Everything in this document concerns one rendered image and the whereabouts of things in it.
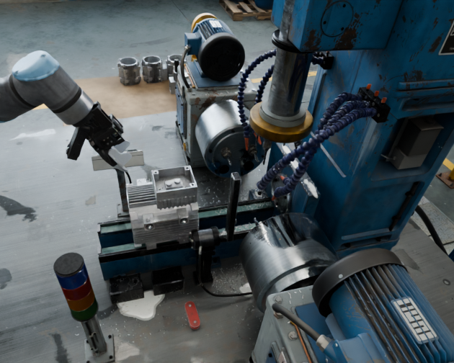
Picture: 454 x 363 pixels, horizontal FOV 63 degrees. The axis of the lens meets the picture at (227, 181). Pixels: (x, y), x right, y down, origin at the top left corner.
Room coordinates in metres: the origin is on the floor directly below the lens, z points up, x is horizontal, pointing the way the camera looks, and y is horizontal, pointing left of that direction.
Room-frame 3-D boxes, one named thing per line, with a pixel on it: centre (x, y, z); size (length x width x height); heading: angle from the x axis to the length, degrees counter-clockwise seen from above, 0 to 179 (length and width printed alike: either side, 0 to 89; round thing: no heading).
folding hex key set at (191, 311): (0.57, 0.07, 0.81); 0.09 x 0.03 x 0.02; 24
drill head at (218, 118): (1.24, 0.02, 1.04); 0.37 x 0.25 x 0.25; 19
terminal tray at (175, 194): (0.82, 0.16, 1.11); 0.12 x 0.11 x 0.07; 110
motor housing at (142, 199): (0.80, 0.19, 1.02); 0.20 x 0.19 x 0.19; 110
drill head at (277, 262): (0.59, -0.21, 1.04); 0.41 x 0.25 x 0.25; 19
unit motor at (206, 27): (1.49, 0.14, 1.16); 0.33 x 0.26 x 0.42; 19
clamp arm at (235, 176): (0.73, -0.02, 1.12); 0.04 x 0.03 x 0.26; 109
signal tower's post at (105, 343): (0.44, 0.31, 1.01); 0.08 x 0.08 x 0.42; 19
